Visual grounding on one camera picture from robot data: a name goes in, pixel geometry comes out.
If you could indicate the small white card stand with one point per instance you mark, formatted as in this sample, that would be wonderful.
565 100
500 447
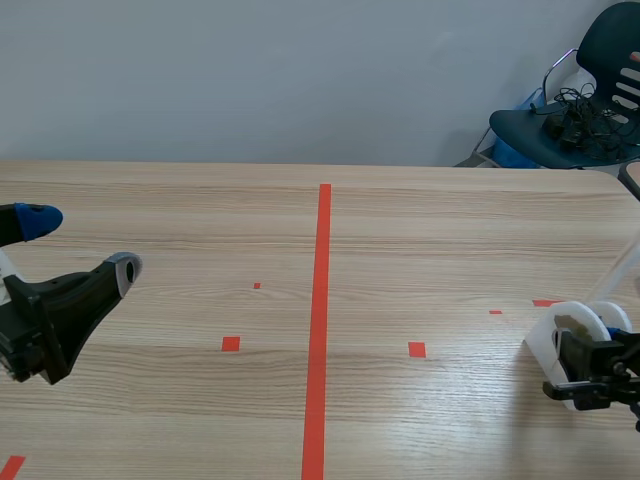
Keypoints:
542 345

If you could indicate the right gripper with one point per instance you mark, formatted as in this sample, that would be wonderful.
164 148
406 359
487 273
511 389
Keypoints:
610 372

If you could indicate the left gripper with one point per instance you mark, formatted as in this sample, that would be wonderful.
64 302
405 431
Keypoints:
22 335

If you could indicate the dark blue chair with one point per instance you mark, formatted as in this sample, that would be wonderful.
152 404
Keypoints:
525 131

